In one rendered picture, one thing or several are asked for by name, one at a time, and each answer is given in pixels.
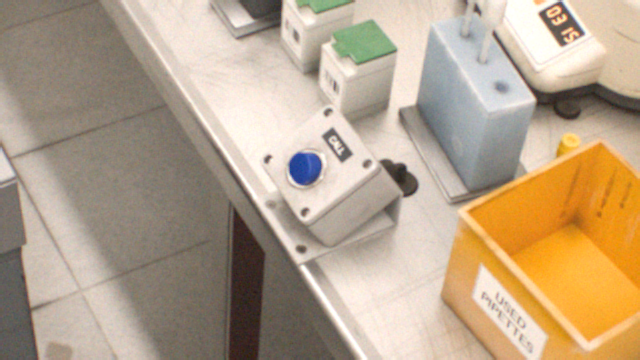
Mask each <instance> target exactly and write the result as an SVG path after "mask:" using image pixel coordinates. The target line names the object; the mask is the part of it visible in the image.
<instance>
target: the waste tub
mask: <svg viewBox="0 0 640 360"><path fill-rule="evenodd" d="M457 214H458V215H459V221H458V225H457V229H456V234H455V238H454V243H453V247H452V251H451V255H450V259H449V263H448V267H446V272H445V277H444V281H443V285H442V289H441V293H440V296H441V298H442V300H443V301H444V302H445V303H446V304H447V306H449V307H450V308H451V309H452V310H453V311H454V312H455V314H456V315H457V316H458V317H459V318H460V319H461V320H462V322H463V323H464V324H465V325H466V326H467V327H468V328H469V331H470V332H471V333H472V334H473V335H474V336H475V337H476V339H477V340H479V341H480V342H481V343H482V344H483V345H484V347H485V348H486V349H487V350H488V351H489V352H490V353H491V355H492V356H493V357H494V358H495V359H496V360H640V172H639V171H638V170H637V169H636V168H635V167H634V166H632V165H631V164H630V163H628V162H627V161H626V160H625V159H624V158H623V157H622V156H621V155H620V154H619V152H618V151H617V150H616V149H615V148H613V147H612V146H611V145H610V144H609V143H608V142H607V141H606V140H605V139H604V138H603V137H599V138H596V139H594V140H592V141H590V142H588V143H586V144H584V145H582V146H580V147H578V148H576V149H574V150H572V151H570V152H568V153H565V155H563V156H561V157H559V158H557V159H555V160H553V161H551V162H550V163H548V164H546V165H544V166H542V167H540V168H538V169H536V170H533V171H531V172H529V173H527V174H525V175H523V176H521V177H519V178H517V179H515V180H513V181H511V182H509V184H507V185H504V186H502V187H500V188H498V189H497V190H495V191H493V192H491V193H489V194H487V195H485V196H483V197H481V198H479V199H477V200H474V201H472V202H470V203H468V204H466V205H464V206H462V207H460V208H458V209H457Z"/></svg>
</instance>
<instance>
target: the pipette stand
mask: <svg viewBox="0 0 640 360"><path fill-rule="evenodd" d="M464 19H465V15H464V16H459V17H455V18H450V19H445V20H440V21H436V22H431V23H430V29H429V34H428V41H427V46H426V52H425V57H424V62H423V69H422V74H421V80H420V85H419V91H417V96H416V102H415V105H411V106H406V107H402V108H399V112H398V115H399V117H400V119H401V121H402V122H403V124H404V127H405V128H406V130H407V132H408V134H409V135H410V137H411V139H412V140H413V142H414V144H415V146H416V147H417V149H419V151H420V152H421V154H422V157H423V159H424V160H425V162H426V164H427V166H428V167H429V169H430V171H431V172H432V174H433V176H434V178H435V179H436V181H437V184H438V185H439V187H440V189H441V191H442V192H443V194H444V196H445V197H447V199H448V201H449V203H453V202H457V201H461V200H464V199H468V198H472V197H477V196H480V195H484V194H488V193H491V192H493V191H495V190H497V189H498V188H500V187H502V186H504V185H507V184H509V182H511V181H513V180H515V179H517V178H519V177H521V176H523V175H525V174H527V173H528V172H527V170H526V169H525V167H524V166H523V164H522V163H521V161H520V157H521V152H522V149H523V145H524V142H525V138H526V135H527V131H528V128H529V123H530V119H531V116H532V112H533V109H534V105H535V102H537V100H535V99H534V97H533V96H532V93H531V92H530V91H529V89H528V88H527V86H526V85H525V83H524V82H523V80H522V79H521V77H520V76H519V74H518V73H517V71H516V70H515V68H514V67H513V64H512V63H511V61H510V60H509V59H508V57H506V56H505V54H504V53H503V51H502V50H501V48H500V47H499V45H498V44H497V42H496V41H495V39H494V38H493V35H491V40H490V45H489V49H488V53H487V57H486V62H485V63H480V62H479V59H480V55H481V50H482V45H483V41H484V36H485V32H486V27H485V26H484V24H483V23H482V22H481V18H480V16H479V15H477V13H473V14H472V18H471V22H470V27H469V32H468V36H467V37H463V36H461V33H462V29H463V25H464Z"/></svg>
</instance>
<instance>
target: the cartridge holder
mask: <svg viewBox="0 0 640 360"><path fill-rule="evenodd" d="M208 1H209V3H210V4H211V5H212V7H213V9H214V10H215V12H216V13H217V14H218V16H220V17H221V18H222V20H223V21H224V22H225V24H226V25H227V26H228V28H229V29H230V30H231V32H232V33H233V34H234V36H235V37H238V36H241V35H244V34H247V33H251V32H254V31H257V30H260V29H263V28H266V27H269V26H272V25H275V24H279V23H282V12H283V0H208Z"/></svg>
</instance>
